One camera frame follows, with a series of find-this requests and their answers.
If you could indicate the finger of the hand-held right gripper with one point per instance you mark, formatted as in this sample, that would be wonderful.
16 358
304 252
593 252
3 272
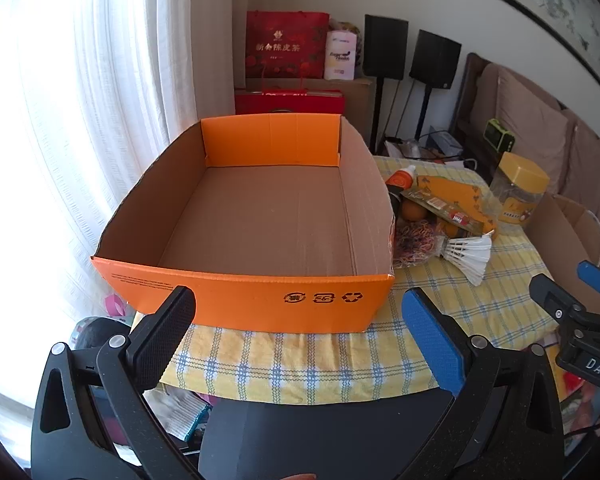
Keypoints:
550 295
597 277

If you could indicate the clear jar yellow lid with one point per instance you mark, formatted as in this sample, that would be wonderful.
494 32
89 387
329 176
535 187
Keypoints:
517 195

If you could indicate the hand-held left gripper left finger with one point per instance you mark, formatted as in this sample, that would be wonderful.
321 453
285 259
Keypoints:
162 340

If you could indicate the grey white box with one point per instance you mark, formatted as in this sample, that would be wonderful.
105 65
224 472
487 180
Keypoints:
445 142

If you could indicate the pile of wrapped papers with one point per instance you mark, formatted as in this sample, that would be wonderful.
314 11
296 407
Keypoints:
402 147

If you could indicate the dark wooden sofa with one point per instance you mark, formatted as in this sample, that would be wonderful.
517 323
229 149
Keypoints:
467 90

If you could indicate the white shuttlecock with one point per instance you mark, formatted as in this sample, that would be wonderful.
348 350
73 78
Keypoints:
467 255

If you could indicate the framed ink painting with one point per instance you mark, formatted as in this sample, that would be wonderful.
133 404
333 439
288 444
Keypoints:
555 5

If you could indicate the bag of coloured rubber bands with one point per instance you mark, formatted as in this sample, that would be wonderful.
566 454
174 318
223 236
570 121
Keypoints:
415 242

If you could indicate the orange bottle white cap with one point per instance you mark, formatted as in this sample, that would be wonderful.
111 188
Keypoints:
397 177

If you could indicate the black speaker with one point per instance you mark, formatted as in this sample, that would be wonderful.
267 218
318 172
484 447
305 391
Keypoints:
432 60
385 47

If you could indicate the yellow patterned headband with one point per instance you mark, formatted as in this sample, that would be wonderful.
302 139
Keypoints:
460 192

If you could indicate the green portable radio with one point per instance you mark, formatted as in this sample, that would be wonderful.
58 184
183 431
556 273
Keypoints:
497 135

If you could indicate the open brown carton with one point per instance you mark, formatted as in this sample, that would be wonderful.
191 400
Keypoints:
565 240

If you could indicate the yellow checked tablecloth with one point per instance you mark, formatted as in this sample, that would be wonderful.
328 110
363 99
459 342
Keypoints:
430 300

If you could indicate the orange ball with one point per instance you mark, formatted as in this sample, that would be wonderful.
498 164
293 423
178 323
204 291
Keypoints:
412 210

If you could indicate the black snack packet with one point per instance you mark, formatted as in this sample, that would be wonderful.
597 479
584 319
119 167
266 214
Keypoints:
394 195

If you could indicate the beige sofa cushion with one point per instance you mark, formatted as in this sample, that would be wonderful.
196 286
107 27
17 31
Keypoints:
525 110
595 160

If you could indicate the orange cardboard box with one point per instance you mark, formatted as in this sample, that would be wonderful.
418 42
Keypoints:
260 220

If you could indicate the pink toy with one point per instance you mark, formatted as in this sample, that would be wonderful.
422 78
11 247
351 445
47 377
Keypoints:
112 305

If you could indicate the dark red gift bag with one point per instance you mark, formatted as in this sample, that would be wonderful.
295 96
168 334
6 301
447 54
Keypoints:
285 45

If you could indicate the white sheer curtain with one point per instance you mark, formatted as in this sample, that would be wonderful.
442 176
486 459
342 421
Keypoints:
80 110

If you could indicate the white knitted cloth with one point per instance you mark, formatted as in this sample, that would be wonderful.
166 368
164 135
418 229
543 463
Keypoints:
180 410

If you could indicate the white tissue pack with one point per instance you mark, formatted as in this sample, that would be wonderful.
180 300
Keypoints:
341 55

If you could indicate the black speaker stand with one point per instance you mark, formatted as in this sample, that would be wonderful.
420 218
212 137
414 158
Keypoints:
422 110
377 110

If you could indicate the floral wrapped package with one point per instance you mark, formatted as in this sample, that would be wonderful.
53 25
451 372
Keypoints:
347 25

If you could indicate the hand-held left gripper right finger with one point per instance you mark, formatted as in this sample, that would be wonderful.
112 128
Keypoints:
430 340

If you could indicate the gold foil packet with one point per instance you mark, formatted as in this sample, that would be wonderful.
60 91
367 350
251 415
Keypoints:
432 200

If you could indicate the bright red gift bag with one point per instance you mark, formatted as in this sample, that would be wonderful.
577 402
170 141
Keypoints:
290 102

